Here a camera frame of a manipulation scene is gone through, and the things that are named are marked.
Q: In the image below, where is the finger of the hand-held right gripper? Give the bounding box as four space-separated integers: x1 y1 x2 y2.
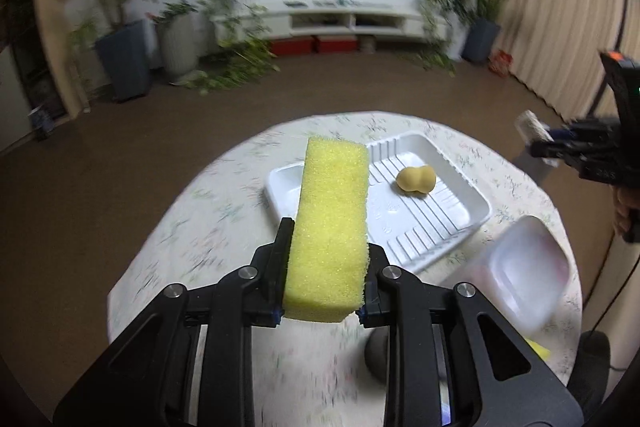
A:
547 119 621 142
529 138 620 182

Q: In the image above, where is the beige knitted cloth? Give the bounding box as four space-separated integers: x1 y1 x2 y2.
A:
516 111 558 168

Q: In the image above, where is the beige partition panel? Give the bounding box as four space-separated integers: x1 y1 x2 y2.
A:
32 0 92 118

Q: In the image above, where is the person's right hand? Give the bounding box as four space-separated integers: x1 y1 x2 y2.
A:
614 186 640 244

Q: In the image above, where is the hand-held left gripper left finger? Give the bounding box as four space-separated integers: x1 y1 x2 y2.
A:
52 217 296 427

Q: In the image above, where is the red storage box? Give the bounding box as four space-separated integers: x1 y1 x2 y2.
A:
270 38 315 56
316 36 359 54

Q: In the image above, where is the blue paper bag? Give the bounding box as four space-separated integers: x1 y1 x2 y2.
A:
29 106 57 141

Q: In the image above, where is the white plastic tray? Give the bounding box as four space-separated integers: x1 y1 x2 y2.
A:
264 133 492 270

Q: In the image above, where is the plant in white ribbed pot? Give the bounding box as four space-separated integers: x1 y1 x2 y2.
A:
150 0 201 82

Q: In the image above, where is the tall plant in dark pot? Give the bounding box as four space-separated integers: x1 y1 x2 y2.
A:
62 0 156 102

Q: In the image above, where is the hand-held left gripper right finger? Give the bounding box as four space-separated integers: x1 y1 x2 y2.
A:
357 243 586 427

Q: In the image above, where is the red bag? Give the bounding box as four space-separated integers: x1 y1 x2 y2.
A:
489 49 513 76

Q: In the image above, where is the white television console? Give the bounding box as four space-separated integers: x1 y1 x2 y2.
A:
212 0 436 44

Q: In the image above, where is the trailing green plant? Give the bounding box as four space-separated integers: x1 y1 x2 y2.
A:
180 0 281 95

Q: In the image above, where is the translucent plastic box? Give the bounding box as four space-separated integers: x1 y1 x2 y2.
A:
452 215 572 333

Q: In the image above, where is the round floral table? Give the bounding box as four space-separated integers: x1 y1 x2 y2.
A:
107 111 583 427

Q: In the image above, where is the beige curtain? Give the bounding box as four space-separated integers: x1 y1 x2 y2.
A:
495 0 640 120

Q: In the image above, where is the yellow peanut-shaped makeup sponge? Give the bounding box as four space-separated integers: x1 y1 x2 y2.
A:
396 166 435 196

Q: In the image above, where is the black rounded object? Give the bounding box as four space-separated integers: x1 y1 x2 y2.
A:
569 331 614 414

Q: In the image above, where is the yellow sponge block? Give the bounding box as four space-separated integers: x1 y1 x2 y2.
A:
282 137 371 324
526 339 552 362

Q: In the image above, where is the small leafy vine plant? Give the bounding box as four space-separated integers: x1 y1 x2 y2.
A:
410 0 476 75

